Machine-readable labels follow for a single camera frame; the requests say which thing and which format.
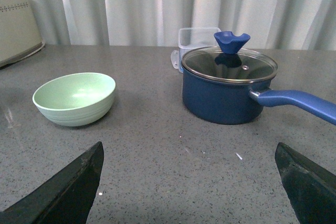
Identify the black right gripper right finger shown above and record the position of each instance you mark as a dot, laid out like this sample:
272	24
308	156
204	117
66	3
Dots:
309	187

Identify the green bowl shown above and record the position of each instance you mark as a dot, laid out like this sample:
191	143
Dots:
76	99

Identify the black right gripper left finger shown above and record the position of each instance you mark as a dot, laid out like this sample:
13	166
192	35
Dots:
67	197

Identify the cream toaster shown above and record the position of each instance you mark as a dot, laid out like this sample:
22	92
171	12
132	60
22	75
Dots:
20	36

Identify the dark blue saucepan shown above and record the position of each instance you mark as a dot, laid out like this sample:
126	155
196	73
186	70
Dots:
227	103

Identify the clear plastic food container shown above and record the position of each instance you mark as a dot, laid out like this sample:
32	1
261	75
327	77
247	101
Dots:
192	38

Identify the glass lid with blue knob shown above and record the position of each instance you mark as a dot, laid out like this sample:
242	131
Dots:
229	62

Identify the white curtain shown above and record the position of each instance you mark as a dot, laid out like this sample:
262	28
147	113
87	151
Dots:
272	24

